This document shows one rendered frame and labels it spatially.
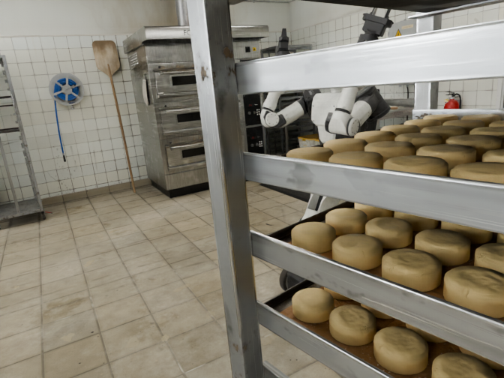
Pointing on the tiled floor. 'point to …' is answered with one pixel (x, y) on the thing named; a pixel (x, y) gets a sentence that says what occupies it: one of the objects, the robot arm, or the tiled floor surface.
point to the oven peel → (109, 56)
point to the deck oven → (184, 104)
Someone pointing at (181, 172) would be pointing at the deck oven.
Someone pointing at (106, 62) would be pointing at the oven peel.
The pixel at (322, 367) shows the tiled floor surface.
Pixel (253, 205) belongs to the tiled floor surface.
